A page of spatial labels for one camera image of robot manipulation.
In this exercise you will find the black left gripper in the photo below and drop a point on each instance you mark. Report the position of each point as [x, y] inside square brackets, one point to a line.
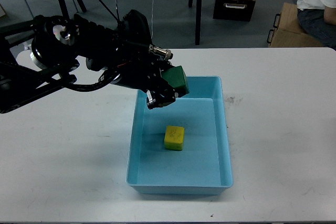
[146, 76]

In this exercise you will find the green block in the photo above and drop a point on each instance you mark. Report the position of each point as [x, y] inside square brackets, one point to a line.
[177, 79]

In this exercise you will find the yellow block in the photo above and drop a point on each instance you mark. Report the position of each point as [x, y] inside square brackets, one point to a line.
[174, 138]

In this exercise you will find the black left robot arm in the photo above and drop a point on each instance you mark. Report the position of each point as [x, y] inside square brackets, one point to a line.
[46, 54]

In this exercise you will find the light blue plastic bin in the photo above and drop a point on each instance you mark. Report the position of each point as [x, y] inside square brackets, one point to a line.
[203, 166]

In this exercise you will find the dark wooden crate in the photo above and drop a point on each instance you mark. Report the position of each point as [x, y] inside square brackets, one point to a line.
[238, 10]

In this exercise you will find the seated person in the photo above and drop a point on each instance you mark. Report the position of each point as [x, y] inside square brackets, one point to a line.
[317, 18]

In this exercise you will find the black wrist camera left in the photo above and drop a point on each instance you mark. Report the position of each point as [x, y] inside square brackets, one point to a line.
[134, 28]

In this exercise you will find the cardboard box with handles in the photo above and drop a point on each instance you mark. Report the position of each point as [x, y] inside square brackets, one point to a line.
[287, 32]

